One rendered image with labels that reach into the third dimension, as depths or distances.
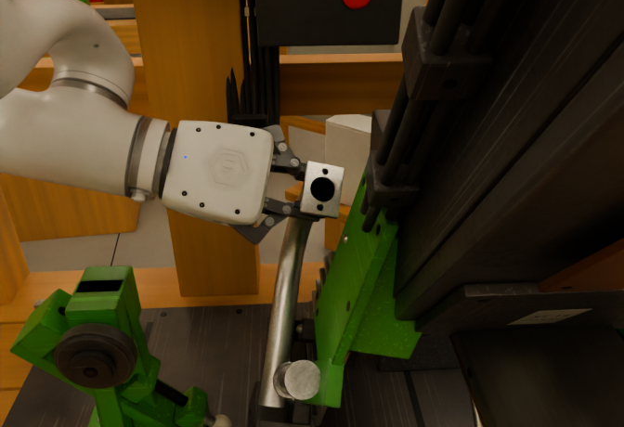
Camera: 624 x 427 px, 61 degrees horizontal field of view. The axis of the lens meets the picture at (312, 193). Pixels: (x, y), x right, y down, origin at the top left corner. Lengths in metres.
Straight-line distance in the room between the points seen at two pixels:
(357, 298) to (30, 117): 0.34
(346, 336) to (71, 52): 0.38
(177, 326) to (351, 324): 0.45
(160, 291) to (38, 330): 0.45
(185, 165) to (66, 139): 0.11
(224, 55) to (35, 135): 0.32
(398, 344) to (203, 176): 0.26
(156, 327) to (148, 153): 0.45
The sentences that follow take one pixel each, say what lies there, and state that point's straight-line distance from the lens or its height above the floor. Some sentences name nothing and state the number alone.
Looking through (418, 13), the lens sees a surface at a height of 1.46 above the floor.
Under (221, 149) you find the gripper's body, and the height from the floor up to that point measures 1.29.
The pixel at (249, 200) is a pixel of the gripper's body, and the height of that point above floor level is 1.25.
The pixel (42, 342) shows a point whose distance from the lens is 0.61.
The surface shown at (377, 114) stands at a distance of 0.76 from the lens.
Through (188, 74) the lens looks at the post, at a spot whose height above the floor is 1.29.
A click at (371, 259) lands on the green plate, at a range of 0.47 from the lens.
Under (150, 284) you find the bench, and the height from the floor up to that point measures 0.88.
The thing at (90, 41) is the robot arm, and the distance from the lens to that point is 0.55.
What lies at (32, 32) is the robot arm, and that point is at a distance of 0.46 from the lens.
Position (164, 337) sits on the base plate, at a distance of 0.90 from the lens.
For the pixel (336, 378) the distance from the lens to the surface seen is 0.55.
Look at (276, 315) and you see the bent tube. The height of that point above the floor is 1.07.
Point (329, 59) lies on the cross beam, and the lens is 0.88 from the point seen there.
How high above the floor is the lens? 1.52
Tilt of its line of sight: 30 degrees down
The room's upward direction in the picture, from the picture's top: straight up
